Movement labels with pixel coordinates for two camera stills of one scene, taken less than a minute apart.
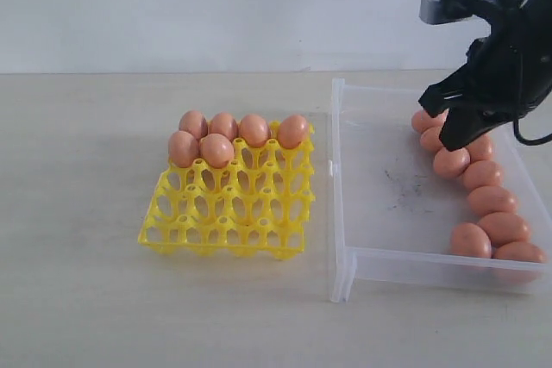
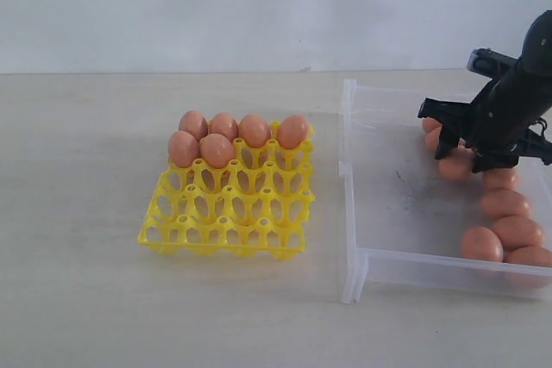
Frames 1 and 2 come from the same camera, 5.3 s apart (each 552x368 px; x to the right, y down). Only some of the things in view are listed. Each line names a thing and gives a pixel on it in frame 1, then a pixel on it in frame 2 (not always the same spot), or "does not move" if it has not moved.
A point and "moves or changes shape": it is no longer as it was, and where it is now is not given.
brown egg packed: [195, 123] does not move
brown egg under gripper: [451, 164] does not move
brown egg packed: [292, 131] does not move
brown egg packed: [223, 123] does not move
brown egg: [216, 149] does not move
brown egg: [482, 173] to [502, 177]
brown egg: [183, 149] does not move
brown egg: [421, 120] moves or changes shape
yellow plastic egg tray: [256, 206] does not move
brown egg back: [430, 140] moves or changes shape
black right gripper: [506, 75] to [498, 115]
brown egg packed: [254, 129] does not move
